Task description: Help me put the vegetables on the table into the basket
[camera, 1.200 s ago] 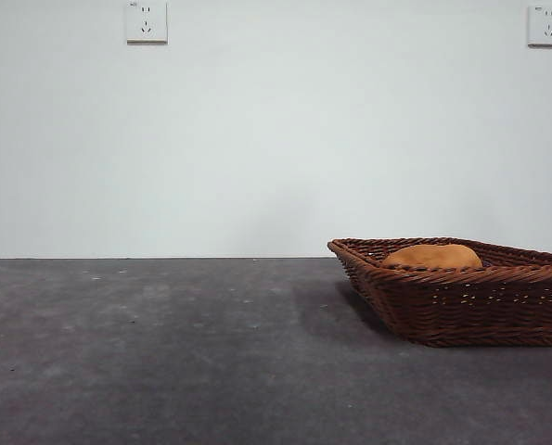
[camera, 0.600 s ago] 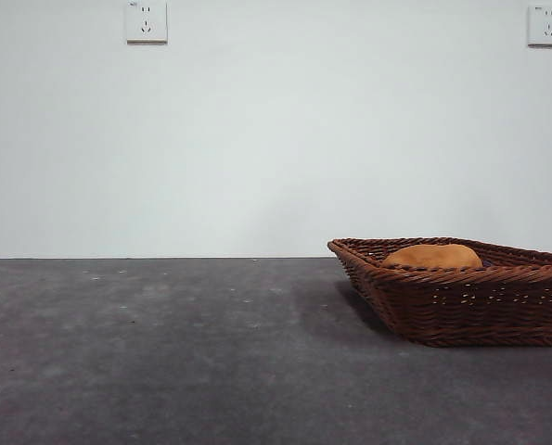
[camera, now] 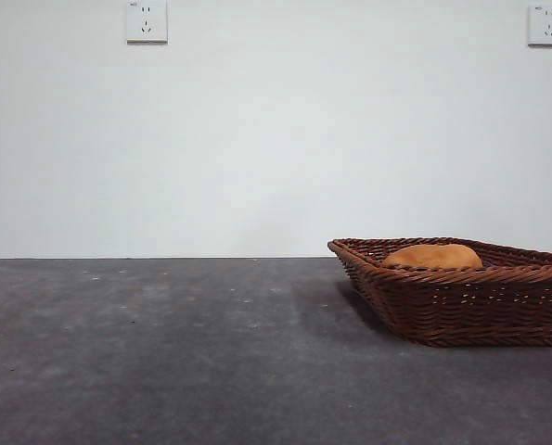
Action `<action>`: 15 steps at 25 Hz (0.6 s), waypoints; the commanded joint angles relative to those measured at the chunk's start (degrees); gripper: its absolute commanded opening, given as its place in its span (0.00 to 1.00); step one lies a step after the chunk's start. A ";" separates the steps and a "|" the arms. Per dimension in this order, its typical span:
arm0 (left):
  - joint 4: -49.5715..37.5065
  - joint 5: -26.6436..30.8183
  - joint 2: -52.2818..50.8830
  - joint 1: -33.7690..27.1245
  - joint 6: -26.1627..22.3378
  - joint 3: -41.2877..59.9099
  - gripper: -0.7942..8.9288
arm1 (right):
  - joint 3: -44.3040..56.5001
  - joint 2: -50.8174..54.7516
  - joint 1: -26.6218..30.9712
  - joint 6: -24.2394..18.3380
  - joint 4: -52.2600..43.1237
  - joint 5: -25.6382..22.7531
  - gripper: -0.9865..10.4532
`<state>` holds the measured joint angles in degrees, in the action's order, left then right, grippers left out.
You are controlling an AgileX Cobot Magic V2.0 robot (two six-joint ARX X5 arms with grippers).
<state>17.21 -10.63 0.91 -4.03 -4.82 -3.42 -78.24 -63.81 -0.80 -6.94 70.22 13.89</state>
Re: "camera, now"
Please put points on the brown potato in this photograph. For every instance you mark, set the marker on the brown potato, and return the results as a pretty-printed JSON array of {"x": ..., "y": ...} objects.
[{"x": 435, "y": 256}]

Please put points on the brown wicker basket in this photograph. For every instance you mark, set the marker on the brown wicker basket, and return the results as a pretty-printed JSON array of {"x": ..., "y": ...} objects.
[{"x": 465, "y": 310}]

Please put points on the white wall socket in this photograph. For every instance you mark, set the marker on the white wall socket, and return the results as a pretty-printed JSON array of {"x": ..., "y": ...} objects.
[
  {"x": 147, "y": 23},
  {"x": 548, "y": 25}
]

